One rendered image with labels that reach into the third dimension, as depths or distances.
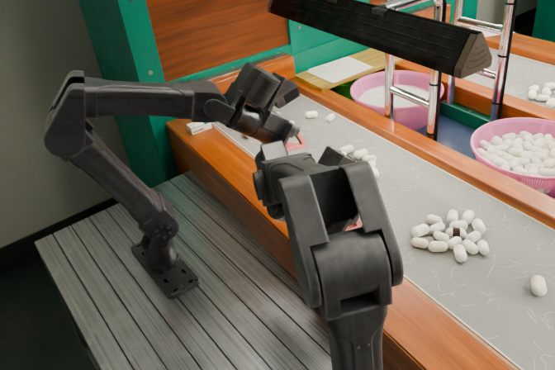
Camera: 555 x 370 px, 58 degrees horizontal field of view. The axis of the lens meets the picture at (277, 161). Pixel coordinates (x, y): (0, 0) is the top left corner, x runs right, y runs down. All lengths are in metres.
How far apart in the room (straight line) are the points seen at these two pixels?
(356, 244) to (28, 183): 1.93
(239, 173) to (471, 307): 0.58
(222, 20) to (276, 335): 0.90
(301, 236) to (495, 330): 0.48
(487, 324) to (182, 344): 0.51
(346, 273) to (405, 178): 0.71
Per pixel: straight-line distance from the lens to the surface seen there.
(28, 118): 2.19
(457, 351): 0.80
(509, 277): 0.96
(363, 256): 0.47
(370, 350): 0.54
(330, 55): 1.71
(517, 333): 0.88
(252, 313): 0.98
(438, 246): 0.97
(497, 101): 1.44
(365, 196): 0.48
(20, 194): 2.30
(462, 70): 0.89
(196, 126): 1.37
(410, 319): 0.83
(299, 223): 0.47
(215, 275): 1.06
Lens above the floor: 1.40
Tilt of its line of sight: 32 degrees down
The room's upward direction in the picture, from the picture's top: 7 degrees counter-clockwise
